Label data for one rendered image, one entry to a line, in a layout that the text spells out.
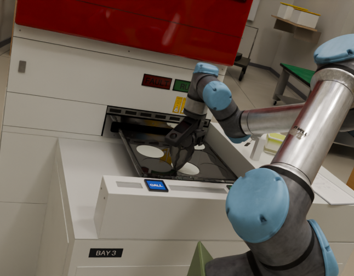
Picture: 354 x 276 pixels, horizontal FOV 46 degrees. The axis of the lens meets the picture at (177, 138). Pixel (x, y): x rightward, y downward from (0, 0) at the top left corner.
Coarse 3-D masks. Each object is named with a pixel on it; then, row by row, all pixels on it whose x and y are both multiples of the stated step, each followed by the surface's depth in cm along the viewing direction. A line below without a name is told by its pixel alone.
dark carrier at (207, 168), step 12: (132, 132) 163; (144, 132) 167; (132, 144) 152; (144, 144) 155; (156, 144) 158; (168, 144) 162; (204, 144) 171; (144, 156) 145; (168, 156) 151; (192, 156) 157; (204, 156) 160; (144, 168) 137; (156, 168) 139; (168, 168) 142; (204, 168) 149; (216, 168) 152
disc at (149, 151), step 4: (136, 148) 150; (140, 148) 151; (144, 148) 152; (148, 148) 152; (152, 148) 153; (156, 148) 154; (140, 152) 147; (144, 152) 148; (148, 152) 149; (152, 152) 150; (156, 152) 151; (160, 152) 152; (148, 156) 146; (152, 156) 147; (156, 156) 148; (160, 156) 149
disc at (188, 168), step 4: (172, 164) 145; (188, 164) 148; (192, 164) 150; (184, 168) 144; (188, 168) 145; (192, 168) 146; (196, 168) 147; (184, 172) 141; (188, 172) 142; (192, 172) 143; (196, 172) 144
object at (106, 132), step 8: (112, 120) 164; (120, 120) 165; (128, 120) 166; (136, 120) 167; (144, 120) 168; (152, 120) 169; (160, 120) 171; (104, 128) 164; (104, 136) 165; (112, 136) 167; (120, 136) 168
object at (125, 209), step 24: (120, 192) 107; (144, 192) 110; (168, 192) 113; (192, 192) 117; (216, 192) 121; (96, 216) 114; (120, 216) 109; (144, 216) 111; (168, 216) 114; (192, 216) 117; (216, 216) 119
